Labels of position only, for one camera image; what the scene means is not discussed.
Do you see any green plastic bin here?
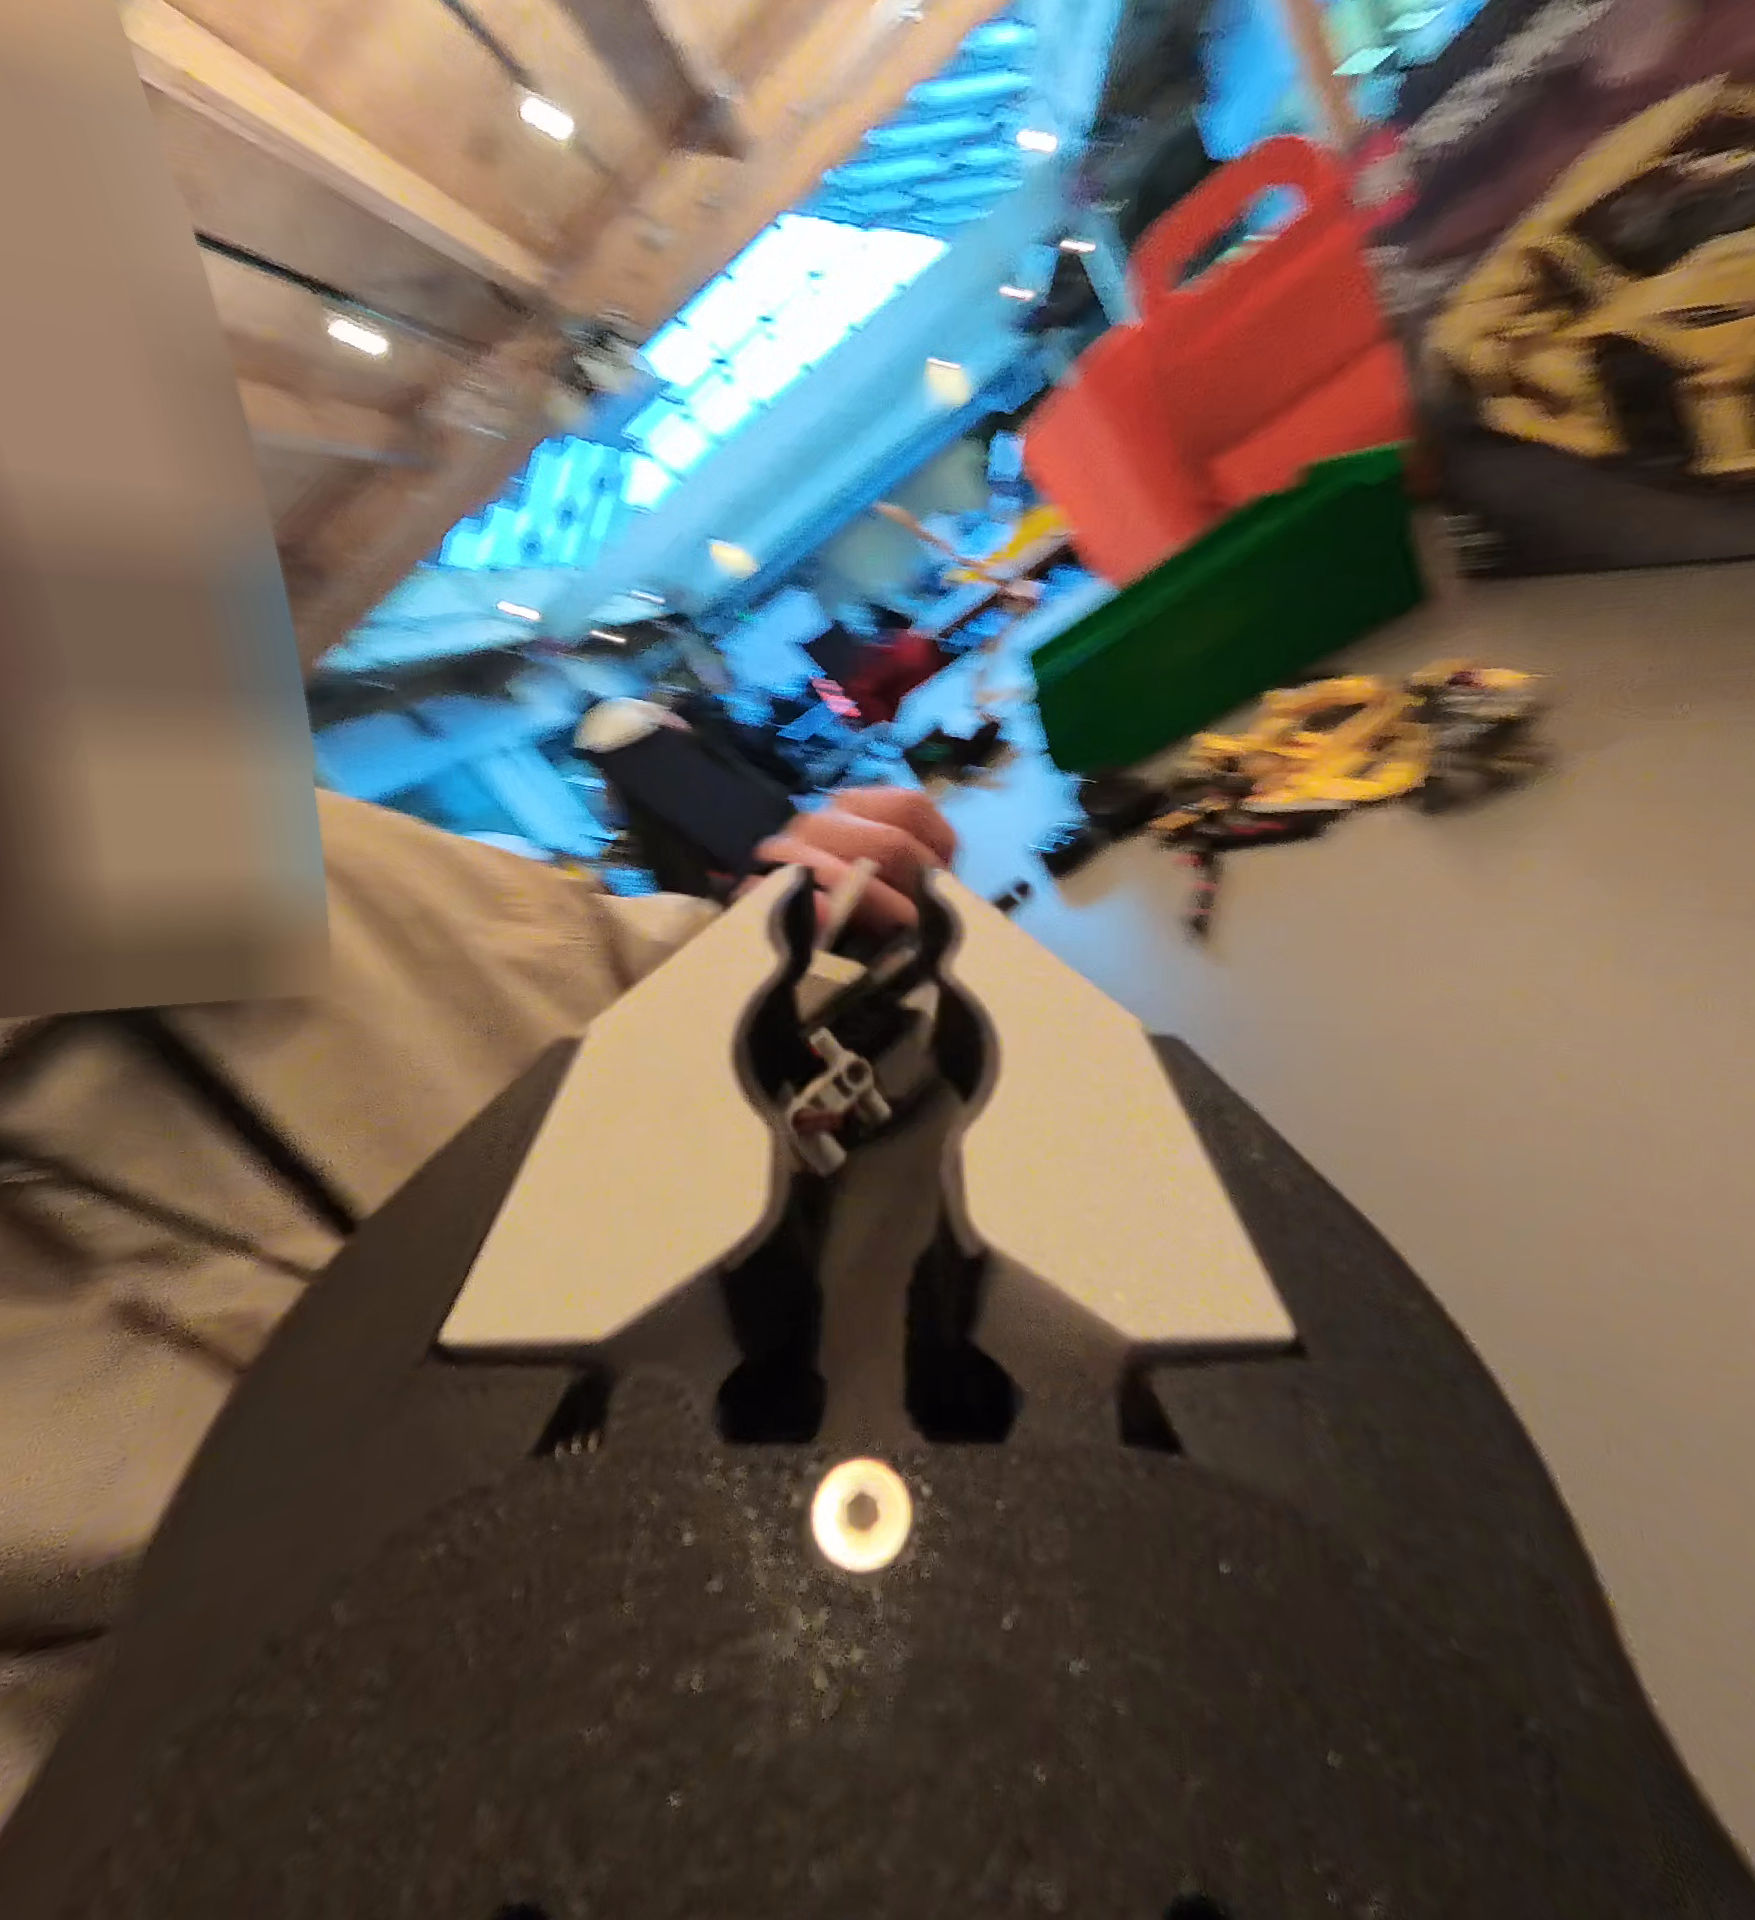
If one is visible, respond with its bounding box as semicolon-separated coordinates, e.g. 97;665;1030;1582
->
1031;447;1427;775

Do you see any toy brick chassis assembly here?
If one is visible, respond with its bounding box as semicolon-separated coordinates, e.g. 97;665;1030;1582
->
777;864;946;1179

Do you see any toy car box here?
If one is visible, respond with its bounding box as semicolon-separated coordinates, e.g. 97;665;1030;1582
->
1380;0;1755;580

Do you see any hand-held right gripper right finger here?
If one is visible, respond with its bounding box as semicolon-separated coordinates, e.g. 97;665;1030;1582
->
921;867;1297;1436

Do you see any orange plastic carry case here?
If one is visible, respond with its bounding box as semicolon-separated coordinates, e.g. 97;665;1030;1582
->
1024;135;1416;588

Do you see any pile of yellow toy bricks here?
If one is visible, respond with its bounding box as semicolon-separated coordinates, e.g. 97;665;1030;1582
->
1071;662;1552;940

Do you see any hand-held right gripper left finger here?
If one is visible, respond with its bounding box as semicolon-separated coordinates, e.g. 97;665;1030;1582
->
438;867;817;1436

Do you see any person's left hand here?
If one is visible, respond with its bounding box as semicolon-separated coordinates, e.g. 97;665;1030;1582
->
755;783;958;936

